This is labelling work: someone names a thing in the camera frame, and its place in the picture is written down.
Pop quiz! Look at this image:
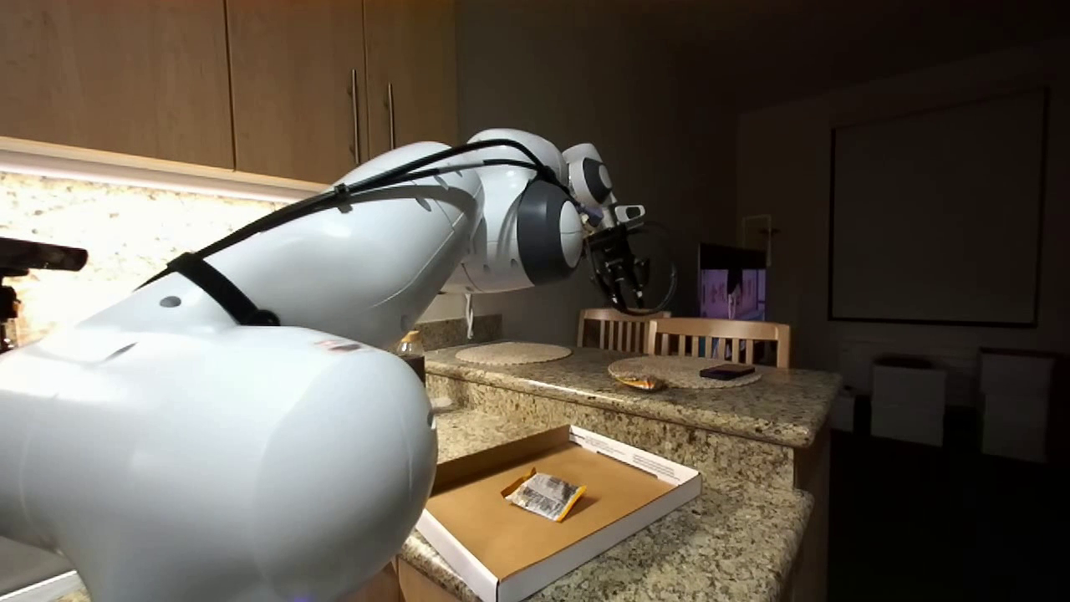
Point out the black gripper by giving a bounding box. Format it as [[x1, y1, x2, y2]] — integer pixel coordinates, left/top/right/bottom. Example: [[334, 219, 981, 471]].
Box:
[[584, 213, 654, 313]]

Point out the yellow silver sachet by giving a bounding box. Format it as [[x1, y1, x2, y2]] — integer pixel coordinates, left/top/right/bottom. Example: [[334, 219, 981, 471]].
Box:
[[502, 469, 593, 526], [615, 372, 672, 397]]

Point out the wooden slatted chair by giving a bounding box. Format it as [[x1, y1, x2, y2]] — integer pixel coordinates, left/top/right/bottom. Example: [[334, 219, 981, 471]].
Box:
[[571, 304, 653, 358], [641, 313, 794, 373]]

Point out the round woven placemat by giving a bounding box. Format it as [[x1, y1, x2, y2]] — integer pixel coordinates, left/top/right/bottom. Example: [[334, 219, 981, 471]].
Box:
[[452, 339, 576, 372], [605, 352, 769, 393]]

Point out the purple glowing panel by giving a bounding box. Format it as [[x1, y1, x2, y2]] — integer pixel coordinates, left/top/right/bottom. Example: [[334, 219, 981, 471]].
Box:
[[695, 242, 773, 325]]

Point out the small black flat device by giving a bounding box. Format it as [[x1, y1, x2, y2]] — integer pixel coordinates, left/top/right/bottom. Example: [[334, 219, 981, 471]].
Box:
[[695, 362, 760, 385]]

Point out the white cube seat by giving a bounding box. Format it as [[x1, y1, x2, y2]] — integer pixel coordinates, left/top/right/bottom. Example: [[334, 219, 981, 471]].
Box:
[[977, 349, 1059, 469], [866, 352, 953, 450]]

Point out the wooden upper cabinet door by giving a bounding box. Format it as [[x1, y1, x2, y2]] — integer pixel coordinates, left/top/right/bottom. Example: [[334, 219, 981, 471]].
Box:
[[359, 0, 462, 159], [0, 0, 237, 169], [223, 0, 369, 187]]

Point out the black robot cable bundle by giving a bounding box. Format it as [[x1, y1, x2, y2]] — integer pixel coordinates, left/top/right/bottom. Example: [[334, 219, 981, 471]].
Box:
[[140, 136, 677, 329]]

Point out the large wall projection screen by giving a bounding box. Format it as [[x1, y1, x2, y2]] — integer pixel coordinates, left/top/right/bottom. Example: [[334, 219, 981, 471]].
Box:
[[824, 84, 1052, 330]]

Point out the metal cabinet handle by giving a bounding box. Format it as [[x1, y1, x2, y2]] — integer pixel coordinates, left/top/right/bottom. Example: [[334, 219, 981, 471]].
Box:
[[346, 67, 365, 159]]

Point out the black camera on stand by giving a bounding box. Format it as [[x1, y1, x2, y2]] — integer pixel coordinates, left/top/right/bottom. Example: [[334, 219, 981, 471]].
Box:
[[0, 234, 91, 353]]

